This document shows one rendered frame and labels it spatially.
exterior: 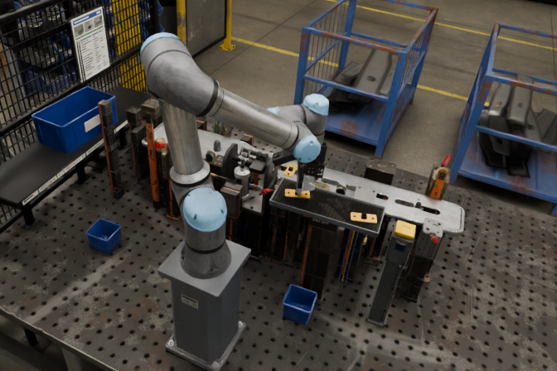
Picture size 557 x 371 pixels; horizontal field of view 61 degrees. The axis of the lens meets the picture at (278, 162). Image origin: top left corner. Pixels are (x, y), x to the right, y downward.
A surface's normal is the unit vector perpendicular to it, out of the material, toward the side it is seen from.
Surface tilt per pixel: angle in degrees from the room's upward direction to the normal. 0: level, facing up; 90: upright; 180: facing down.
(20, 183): 0
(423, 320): 0
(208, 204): 8
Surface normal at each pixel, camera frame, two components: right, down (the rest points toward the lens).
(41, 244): 0.08, -0.81
